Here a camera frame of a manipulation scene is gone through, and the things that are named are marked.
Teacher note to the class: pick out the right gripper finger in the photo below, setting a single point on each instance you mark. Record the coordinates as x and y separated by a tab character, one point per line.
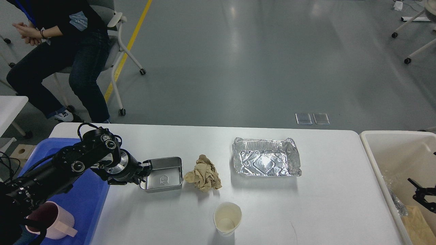
421	193

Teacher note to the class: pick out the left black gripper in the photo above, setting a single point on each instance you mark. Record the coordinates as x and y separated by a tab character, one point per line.
127	170

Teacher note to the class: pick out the steel rectangular container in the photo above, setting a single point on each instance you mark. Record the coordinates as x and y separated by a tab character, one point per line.
166	175

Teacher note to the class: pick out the pink mug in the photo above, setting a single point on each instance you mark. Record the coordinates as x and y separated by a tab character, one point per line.
57	221

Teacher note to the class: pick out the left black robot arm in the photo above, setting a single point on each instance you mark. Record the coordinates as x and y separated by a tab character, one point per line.
98	149

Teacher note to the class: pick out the white plastic bin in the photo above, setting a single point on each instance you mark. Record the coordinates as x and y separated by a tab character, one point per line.
396	157

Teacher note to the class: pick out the crumpled brown paper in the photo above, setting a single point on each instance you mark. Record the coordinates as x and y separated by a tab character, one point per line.
204	176

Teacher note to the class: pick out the blue plastic tray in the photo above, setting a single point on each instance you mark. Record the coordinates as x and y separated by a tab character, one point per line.
84	201

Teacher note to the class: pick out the white paper cup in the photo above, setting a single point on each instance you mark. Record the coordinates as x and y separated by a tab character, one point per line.
227	217

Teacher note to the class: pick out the aluminium foil tray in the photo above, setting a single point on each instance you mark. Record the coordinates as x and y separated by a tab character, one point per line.
266	158

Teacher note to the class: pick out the person in black clothes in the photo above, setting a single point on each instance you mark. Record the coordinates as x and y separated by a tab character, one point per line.
64	33

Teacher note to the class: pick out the wooden block with hole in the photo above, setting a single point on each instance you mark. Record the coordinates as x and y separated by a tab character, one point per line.
21	154

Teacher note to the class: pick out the right floor plate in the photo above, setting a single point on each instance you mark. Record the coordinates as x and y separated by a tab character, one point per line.
321	118

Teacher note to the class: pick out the floor plate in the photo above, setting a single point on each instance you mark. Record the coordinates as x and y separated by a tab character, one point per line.
303	118
321	118

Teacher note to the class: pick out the left floor plate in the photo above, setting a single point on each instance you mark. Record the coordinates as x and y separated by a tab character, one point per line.
303	118

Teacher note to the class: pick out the white side table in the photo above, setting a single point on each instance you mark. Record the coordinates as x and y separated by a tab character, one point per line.
10	107

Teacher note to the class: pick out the grey office chair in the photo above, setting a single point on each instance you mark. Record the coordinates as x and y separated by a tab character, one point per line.
114	22

